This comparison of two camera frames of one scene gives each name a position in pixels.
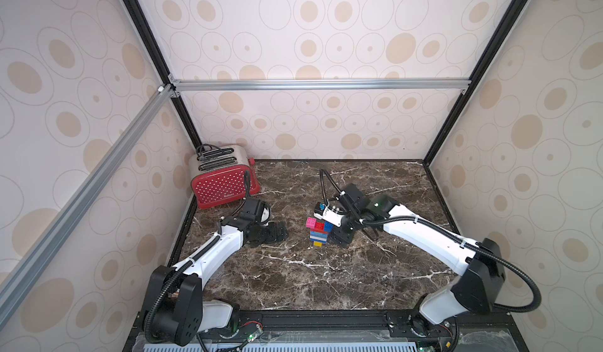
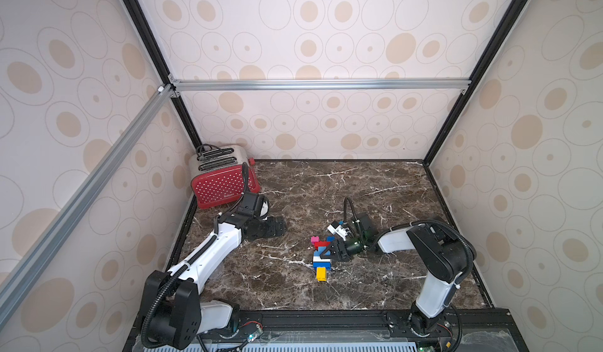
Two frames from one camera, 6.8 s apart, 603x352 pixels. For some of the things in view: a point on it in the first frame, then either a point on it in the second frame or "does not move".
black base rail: (253, 320) does not move
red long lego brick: (319, 228) -> (321, 244)
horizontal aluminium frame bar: (313, 84) does not move
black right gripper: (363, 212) -> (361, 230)
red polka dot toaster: (217, 174) does not move
